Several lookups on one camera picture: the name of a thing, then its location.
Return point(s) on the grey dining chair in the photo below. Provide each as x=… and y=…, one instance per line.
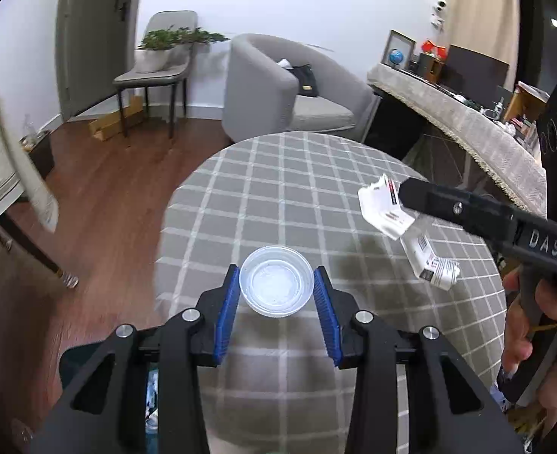
x=176, y=73

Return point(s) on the clear plastic cup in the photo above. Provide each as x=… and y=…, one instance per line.
x=276, y=281

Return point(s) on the flat cardboard box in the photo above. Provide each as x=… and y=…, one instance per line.
x=110, y=125

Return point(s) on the black monitor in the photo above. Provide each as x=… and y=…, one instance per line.
x=473, y=75

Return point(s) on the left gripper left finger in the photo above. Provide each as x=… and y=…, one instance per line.
x=218, y=309

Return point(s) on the right hand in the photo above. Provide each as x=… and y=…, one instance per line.
x=517, y=348

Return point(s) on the black handbag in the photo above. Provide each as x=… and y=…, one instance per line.
x=307, y=82

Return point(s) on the potted green plant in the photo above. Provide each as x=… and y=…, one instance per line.
x=157, y=46

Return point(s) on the white paper packaging box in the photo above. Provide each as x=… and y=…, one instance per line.
x=382, y=209

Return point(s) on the grey checked tablecloth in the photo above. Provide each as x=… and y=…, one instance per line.
x=277, y=391

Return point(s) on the wooden shelf box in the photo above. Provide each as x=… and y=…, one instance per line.
x=526, y=101

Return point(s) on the white security camera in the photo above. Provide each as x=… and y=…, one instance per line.
x=438, y=14

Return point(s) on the black storage bin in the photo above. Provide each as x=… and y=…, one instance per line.
x=39, y=149

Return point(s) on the long sideboard beige cloth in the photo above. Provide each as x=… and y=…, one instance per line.
x=495, y=151

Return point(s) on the framed picture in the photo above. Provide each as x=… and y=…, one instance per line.
x=404, y=43

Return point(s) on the beige curtain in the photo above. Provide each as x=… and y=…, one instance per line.
x=490, y=27

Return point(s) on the small blue globe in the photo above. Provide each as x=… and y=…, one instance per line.
x=395, y=57

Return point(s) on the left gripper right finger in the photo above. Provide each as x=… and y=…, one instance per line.
x=335, y=310

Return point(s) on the grey door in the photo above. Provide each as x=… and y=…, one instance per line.
x=91, y=50

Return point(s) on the grey armchair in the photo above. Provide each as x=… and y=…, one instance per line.
x=262, y=97

